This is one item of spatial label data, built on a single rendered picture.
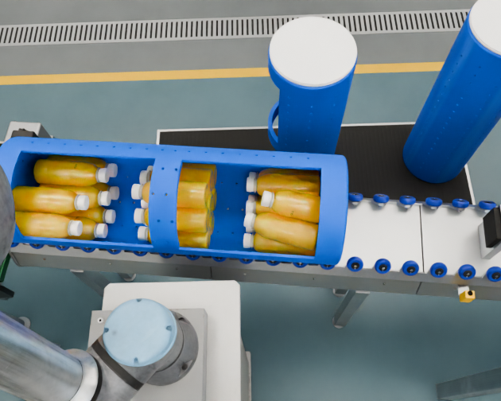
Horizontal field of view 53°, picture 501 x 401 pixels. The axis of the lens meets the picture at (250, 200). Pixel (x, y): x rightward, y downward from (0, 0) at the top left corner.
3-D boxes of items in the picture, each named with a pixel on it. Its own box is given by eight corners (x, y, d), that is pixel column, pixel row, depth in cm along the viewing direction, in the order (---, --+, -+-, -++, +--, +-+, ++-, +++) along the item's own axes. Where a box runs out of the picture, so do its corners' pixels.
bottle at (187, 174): (209, 198, 133) (144, 194, 134) (213, 189, 139) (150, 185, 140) (209, 173, 130) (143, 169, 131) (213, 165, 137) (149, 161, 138)
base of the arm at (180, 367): (200, 380, 104) (194, 376, 95) (127, 390, 104) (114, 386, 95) (196, 307, 110) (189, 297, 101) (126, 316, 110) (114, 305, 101)
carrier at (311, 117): (317, 144, 248) (261, 157, 246) (341, 9, 168) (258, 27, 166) (335, 195, 237) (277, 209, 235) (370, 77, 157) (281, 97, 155)
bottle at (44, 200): (21, 212, 137) (83, 216, 135) (7, 208, 130) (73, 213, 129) (24, 188, 138) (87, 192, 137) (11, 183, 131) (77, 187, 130)
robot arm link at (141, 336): (196, 337, 98) (186, 325, 85) (146, 393, 94) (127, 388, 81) (153, 296, 101) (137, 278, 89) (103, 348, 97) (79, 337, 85)
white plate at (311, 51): (341, 8, 167) (340, 10, 168) (259, 25, 165) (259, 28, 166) (369, 74, 156) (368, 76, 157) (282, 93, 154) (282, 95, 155)
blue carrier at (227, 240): (332, 273, 141) (347, 254, 114) (29, 251, 147) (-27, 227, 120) (335, 177, 150) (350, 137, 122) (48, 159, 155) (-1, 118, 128)
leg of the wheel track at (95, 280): (129, 311, 232) (83, 274, 175) (116, 310, 233) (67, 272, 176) (131, 299, 235) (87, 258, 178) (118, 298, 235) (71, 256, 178)
